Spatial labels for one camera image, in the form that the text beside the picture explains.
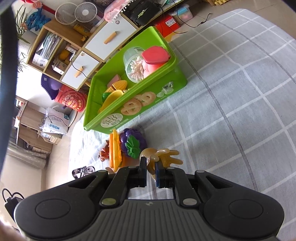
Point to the black handbag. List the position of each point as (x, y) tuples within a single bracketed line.
[(141, 12)]

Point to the clear plastic storage bin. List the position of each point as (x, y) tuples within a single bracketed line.
[(182, 14)]

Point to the pink toy block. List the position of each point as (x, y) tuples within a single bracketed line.
[(113, 80)]

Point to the potted green plant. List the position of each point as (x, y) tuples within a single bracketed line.
[(23, 45)]

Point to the blue plush toy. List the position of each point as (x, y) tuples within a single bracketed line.
[(36, 20)]

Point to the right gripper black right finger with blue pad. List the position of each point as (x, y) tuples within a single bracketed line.
[(180, 183)]

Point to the wooden cabinet white drawers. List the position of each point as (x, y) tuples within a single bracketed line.
[(106, 39)]

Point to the white fan grille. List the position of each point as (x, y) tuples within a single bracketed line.
[(65, 13)]

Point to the white round fan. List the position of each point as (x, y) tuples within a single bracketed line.
[(85, 12)]

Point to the purple bag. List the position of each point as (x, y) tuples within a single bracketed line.
[(51, 86)]

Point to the yellow egg tray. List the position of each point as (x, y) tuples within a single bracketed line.
[(217, 2)]

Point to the clear cotton swab jar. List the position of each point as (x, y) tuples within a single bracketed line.
[(133, 60)]

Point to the purple toy grapes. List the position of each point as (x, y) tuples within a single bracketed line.
[(132, 142)]

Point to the red cardboard box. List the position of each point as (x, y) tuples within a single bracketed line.
[(166, 24)]

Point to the white paper bag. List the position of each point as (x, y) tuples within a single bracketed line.
[(54, 122)]

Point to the grey checked floor mat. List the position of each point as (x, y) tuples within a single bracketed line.
[(235, 117)]

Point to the pink fringed cloth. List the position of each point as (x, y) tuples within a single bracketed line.
[(114, 9)]

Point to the pink jar red lid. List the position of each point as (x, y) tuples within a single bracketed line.
[(153, 58)]

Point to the green plastic storage box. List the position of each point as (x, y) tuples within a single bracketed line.
[(139, 97)]

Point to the orange toy slice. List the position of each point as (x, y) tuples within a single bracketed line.
[(115, 157)]

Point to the yellow toy corn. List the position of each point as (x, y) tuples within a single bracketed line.
[(118, 85)]

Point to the yellow toy plate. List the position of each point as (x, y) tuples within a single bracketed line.
[(112, 96)]

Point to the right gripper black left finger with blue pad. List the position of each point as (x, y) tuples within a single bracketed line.
[(120, 183)]

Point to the tan toy hand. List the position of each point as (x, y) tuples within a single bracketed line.
[(164, 156)]

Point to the brown toy crab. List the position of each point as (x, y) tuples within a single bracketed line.
[(104, 152)]

